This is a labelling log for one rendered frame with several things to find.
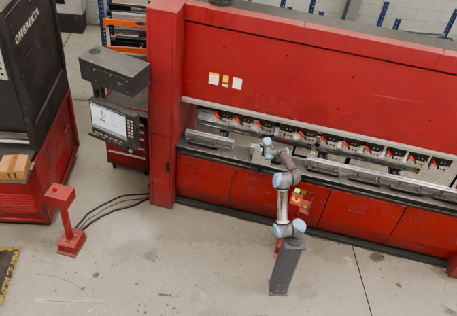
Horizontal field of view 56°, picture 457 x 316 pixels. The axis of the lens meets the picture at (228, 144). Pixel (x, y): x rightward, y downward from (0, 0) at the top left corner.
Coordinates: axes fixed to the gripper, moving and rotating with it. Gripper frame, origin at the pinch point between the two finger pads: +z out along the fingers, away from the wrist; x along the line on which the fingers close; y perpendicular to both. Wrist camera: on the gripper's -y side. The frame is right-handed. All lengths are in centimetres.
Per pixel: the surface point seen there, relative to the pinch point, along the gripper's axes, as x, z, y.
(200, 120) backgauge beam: 73, 29, 19
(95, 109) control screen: 142, -70, -10
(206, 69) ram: 65, -49, 49
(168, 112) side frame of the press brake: 92, -32, 8
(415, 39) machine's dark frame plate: -95, -83, 96
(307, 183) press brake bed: -47, 19, -21
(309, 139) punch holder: -37.5, -7.9, 16.5
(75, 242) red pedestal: 159, 13, -128
